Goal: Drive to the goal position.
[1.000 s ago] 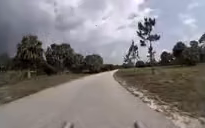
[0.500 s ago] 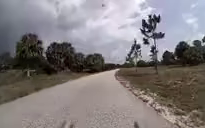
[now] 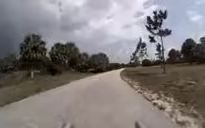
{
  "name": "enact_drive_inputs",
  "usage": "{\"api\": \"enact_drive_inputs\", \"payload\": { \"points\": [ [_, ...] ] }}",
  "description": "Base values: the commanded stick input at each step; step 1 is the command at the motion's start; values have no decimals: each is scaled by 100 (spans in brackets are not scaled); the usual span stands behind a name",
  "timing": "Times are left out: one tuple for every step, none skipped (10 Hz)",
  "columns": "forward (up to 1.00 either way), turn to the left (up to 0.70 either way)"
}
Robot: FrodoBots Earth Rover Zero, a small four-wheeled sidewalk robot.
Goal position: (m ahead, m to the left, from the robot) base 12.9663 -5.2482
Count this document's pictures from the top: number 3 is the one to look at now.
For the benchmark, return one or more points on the row of dark trees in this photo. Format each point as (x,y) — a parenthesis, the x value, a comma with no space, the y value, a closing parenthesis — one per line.
(66,56)

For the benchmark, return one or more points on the grey paved road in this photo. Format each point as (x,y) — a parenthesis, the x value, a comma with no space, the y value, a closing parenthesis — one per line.
(90,100)

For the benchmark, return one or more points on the small thin tree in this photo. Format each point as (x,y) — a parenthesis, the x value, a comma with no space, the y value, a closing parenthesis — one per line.
(140,50)

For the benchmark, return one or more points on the tall thin tree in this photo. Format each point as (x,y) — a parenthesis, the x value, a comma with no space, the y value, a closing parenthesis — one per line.
(162,53)

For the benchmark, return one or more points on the round leafy tree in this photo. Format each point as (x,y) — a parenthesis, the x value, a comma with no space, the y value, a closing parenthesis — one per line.
(32,50)

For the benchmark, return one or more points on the dry grass field with sandy edge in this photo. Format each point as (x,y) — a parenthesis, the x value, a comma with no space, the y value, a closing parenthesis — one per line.
(176,83)

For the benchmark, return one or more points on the dry grass verge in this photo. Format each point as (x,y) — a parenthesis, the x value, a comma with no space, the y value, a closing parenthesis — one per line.
(23,86)

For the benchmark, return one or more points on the group of trees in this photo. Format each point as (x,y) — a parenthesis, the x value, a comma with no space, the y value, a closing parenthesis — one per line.
(193,50)

